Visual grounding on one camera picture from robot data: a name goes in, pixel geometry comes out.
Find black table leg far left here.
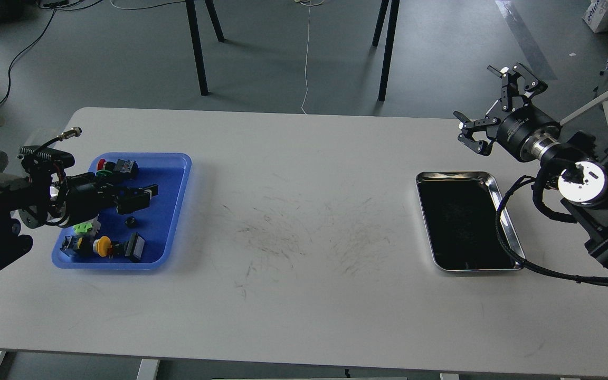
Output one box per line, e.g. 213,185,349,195
204,0,226,43

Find green push button switch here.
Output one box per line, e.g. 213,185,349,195
72,222,99,236

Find black floor cable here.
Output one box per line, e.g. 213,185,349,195
0,0,104,110

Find black rectangular indicator switch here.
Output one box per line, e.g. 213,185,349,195
112,232,146,263

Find red mushroom push button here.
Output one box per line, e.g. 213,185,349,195
95,158,139,180

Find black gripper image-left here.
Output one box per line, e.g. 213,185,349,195
51,176,159,227

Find black table leg far right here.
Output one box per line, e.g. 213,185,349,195
372,0,390,48

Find cardboard box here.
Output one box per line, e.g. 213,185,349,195
582,1,608,33

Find white floor cable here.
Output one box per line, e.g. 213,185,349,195
292,0,326,115

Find yellow mushroom push button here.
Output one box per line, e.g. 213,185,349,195
60,235,113,258

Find black table leg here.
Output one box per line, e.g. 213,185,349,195
372,0,390,48
184,1,210,96
204,0,226,43
378,1,401,102

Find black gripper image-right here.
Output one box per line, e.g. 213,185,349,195
453,63,562,162

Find silver metal tray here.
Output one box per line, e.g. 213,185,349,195
415,171,525,273

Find blue plastic tray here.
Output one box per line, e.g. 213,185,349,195
51,152,193,270

